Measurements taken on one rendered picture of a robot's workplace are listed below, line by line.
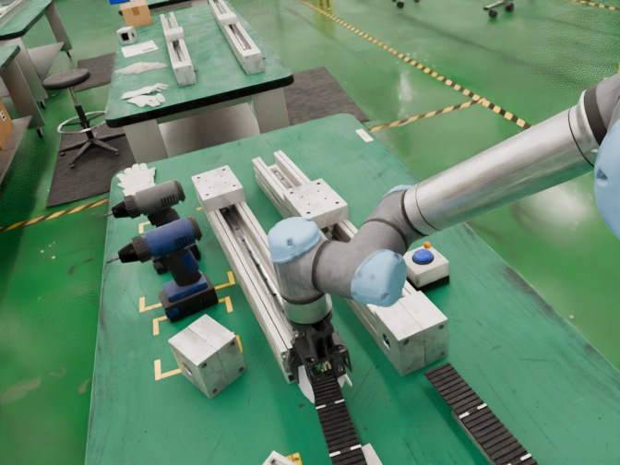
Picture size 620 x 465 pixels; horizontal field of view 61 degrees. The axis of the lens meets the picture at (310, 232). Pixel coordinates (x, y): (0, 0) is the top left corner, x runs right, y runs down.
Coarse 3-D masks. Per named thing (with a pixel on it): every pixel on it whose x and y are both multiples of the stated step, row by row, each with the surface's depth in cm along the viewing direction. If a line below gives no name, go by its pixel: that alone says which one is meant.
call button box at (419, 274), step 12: (408, 252) 116; (432, 252) 115; (408, 264) 113; (420, 264) 112; (432, 264) 112; (444, 264) 111; (408, 276) 114; (420, 276) 110; (432, 276) 112; (444, 276) 113; (420, 288) 112; (432, 288) 113
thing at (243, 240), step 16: (240, 208) 139; (224, 224) 134; (240, 224) 140; (256, 224) 131; (224, 240) 128; (240, 240) 132; (256, 240) 126; (240, 256) 121; (256, 256) 125; (240, 272) 116; (256, 272) 120; (272, 272) 120; (256, 288) 110; (272, 288) 114; (256, 304) 106; (272, 304) 111; (272, 320) 102; (272, 336) 98; (288, 336) 103; (288, 352) 99; (288, 368) 98
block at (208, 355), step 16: (208, 320) 103; (176, 336) 101; (192, 336) 100; (208, 336) 99; (224, 336) 99; (176, 352) 100; (192, 352) 96; (208, 352) 96; (224, 352) 97; (240, 352) 100; (192, 368) 97; (208, 368) 96; (224, 368) 99; (240, 368) 103; (208, 384) 97; (224, 384) 100
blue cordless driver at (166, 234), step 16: (176, 224) 111; (192, 224) 112; (144, 240) 109; (160, 240) 109; (176, 240) 110; (192, 240) 112; (128, 256) 108; (144, 256) 109; (160, 256) 111; (176, 256) 113; (192, 256) 116; (176, 272) 115; (192, 272) 117; (176, 288) 118; (192, 288) 117; (208, 288) 119; (176, 304) 116; (192, 304) 118; (208, 304) 120; (176, 320) 118
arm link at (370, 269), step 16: (368, 224) 75; (384, 224) 74; (352, 240) 73; (368, 240) 72; (384, 240) 72; (400, 240) 74; (320, 256) 71; (336, 256) 70; (352, 256) 70; (368, 256) 69; (384, 256) 68; (400, 256) 69; (320, 272) 71; (336, 272) 70; (352, 272) 69; (368, 272) 68; (384, 272) 67; (400, 272) 70; (320, 288) 72; (336, 288) 70; (352, 288) 69; (368, 288) 68; (384, 288) 67; (400, 288) 71; (384, 304) 69
